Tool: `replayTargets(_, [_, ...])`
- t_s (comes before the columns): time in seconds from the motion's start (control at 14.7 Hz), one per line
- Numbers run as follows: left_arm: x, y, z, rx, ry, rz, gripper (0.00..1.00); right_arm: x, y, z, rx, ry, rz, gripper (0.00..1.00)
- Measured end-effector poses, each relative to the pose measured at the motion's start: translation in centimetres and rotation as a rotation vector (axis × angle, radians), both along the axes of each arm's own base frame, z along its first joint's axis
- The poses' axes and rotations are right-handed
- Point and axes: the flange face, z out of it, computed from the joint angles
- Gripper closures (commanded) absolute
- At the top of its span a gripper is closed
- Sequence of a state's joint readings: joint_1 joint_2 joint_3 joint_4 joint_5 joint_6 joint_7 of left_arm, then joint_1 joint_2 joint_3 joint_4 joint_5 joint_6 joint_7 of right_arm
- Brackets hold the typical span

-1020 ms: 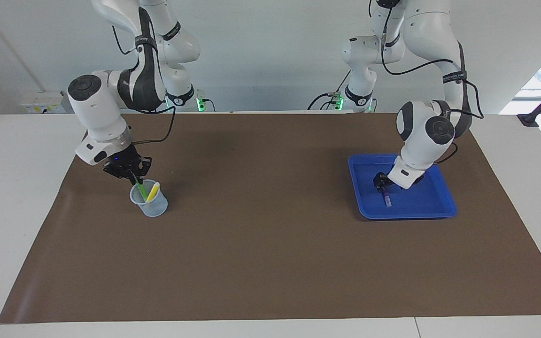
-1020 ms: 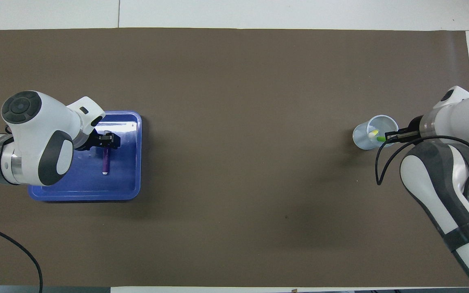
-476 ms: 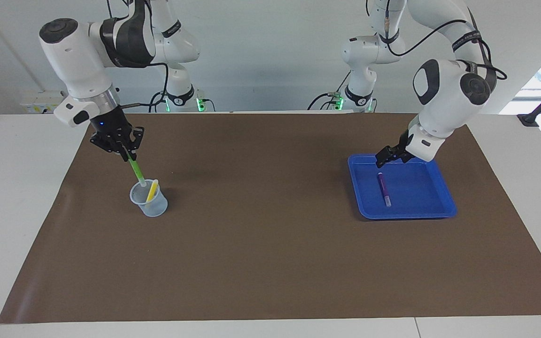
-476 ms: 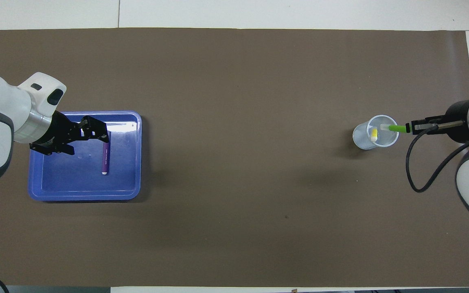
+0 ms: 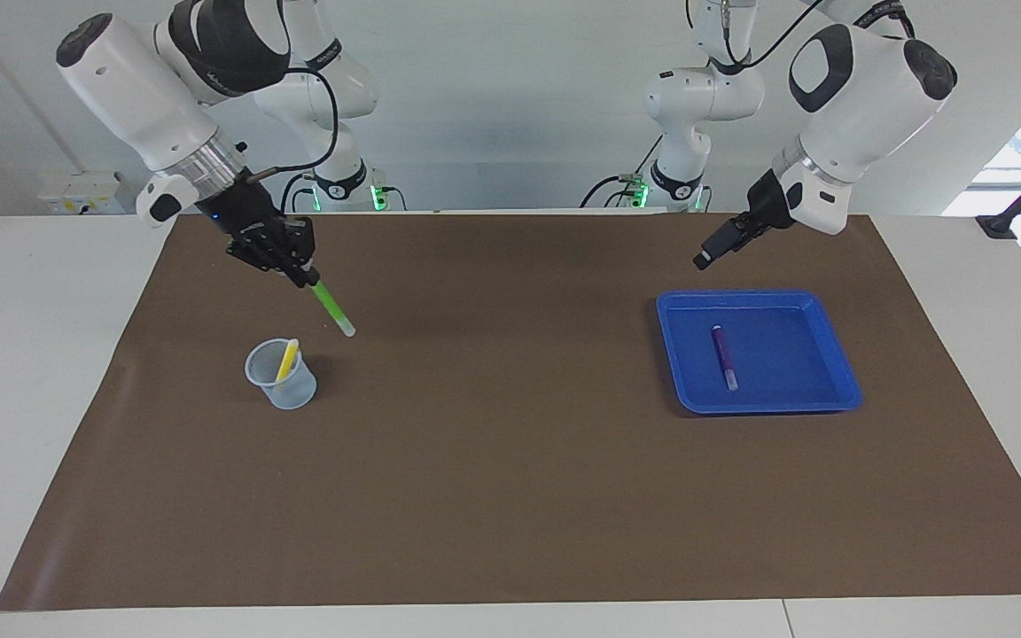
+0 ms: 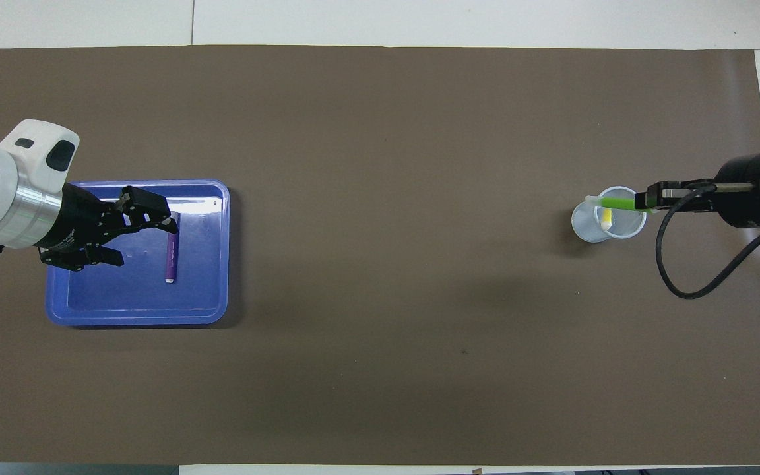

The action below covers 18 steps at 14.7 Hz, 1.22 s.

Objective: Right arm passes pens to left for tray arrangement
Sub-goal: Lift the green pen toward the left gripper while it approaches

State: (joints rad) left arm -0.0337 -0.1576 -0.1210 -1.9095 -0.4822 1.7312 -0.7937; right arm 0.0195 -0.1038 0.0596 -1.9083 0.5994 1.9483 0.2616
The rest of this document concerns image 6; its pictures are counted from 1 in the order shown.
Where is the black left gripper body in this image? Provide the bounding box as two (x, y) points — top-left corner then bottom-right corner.
(34, 183), (123, 272)

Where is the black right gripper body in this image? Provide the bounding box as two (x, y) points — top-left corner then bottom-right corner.
(683, 152), (760, 230)

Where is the green marker pen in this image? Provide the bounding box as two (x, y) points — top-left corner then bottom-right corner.
(585, 193), (651, 212)

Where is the purple marker pen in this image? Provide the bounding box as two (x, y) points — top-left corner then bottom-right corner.
(166, 212), (181, 285)

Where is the blue plastic tray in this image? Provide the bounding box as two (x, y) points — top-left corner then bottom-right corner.
(45, 179), (230, 327)

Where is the clear plastic cup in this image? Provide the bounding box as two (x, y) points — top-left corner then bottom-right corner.
(571, 186), (647, 243)

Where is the brown table mat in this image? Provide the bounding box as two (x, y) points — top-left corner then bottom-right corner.
(0, 45), (760, 466)

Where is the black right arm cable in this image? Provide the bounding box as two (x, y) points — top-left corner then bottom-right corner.
(656, 185), (760, 299)

